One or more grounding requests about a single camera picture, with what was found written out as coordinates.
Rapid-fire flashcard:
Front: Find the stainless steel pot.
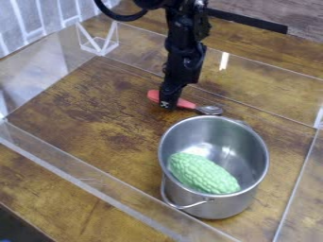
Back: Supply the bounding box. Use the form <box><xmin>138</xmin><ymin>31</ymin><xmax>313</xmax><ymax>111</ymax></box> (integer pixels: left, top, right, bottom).
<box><xmin>158</xmin><ymin>115</ymin><xmax>270</xmax><ymax>219</ymax></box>

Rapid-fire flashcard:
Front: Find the orange handled metal spoon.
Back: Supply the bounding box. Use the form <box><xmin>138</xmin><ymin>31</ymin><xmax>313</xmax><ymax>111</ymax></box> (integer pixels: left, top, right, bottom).
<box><xmin>149</xmin><ymin>90</ymin><xmax>224</xmax><ymax>115</ymax></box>

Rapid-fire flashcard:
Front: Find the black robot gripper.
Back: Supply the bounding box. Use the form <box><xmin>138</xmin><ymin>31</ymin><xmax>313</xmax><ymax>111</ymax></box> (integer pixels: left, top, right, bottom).
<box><xmin>159</xmin><ymin>28</ymin><xmax>207</xmax><ymax>110</ymax></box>

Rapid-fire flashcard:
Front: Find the black wall strip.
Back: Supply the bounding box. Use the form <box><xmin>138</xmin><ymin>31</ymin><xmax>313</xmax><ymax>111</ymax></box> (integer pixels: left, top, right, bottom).
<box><xmin>209</xmin><ymin>9</ymin><xmax>289</xmax><ymax>34</ymax></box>

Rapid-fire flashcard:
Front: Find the green bitter melon toy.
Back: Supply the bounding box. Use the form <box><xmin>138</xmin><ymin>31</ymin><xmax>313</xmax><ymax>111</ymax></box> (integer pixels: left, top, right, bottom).
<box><xmin>170</xmin><ymin>152</ymin><xmax>242</xmax><ymax>195</ymax></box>

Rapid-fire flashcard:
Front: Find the clear acrylic corner bracket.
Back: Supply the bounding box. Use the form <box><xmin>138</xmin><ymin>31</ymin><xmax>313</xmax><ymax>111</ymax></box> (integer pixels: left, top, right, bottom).
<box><xmin>77</xmin><ymin>21</ymin><xmax>119</xmax><ymax>56</ymax></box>

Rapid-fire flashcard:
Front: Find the black cable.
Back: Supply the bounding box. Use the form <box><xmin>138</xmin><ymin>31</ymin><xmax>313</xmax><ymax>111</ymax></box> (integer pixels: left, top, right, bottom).
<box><xmin>93</xmin><ymin>0</ymin><xmax>166</xmax><ymax>23</ymax></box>

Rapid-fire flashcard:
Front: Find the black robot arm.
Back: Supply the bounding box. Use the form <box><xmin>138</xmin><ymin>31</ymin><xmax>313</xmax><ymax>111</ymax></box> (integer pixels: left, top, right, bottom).
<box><xmin>159</xmin><ymin>0</ymin><xmax>211</xmax><ymax>110</ymax></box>

